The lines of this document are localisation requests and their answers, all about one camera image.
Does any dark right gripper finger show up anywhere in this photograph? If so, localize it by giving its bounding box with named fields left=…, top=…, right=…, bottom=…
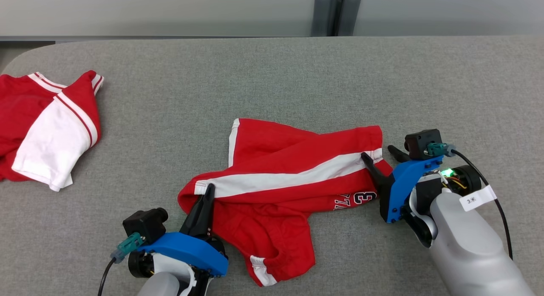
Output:
left=361, top=152, right=394, bottom=189
left=387, top=145, right=411, bottom=163

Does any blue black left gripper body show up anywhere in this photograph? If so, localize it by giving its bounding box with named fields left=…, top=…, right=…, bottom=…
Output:
left=127, top=232, right=229, bottom=296

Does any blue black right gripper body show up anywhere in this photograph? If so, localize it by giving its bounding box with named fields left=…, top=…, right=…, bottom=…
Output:
left=380, top=156, right=482, bottom=224

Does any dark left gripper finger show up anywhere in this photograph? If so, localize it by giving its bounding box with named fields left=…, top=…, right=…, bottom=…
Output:
left=181, top=183, right=213, bottom=238
left=205, top=185, right=216, bottom=239

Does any red shorts white side stripe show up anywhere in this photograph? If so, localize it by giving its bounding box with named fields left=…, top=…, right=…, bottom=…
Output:
left=178, top=118, right=394, bottom=287

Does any red white basketball jersey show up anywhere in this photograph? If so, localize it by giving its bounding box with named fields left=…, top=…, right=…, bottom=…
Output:
left=0, top=71, right=105, bottom=192

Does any black left cable teal plug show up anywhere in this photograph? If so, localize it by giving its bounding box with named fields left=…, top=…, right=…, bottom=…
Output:
left=98, top=232, right=145, bottom=296

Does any white paper cable label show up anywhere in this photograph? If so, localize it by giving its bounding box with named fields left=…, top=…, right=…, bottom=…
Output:
left=460, top=185, right=497, bottom=212

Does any grey cylindrical post foot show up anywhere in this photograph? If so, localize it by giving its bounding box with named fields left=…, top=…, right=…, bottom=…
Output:
left=312, top=0, right=333, bottom=37
left=340, top=0, right=363, bottom=36

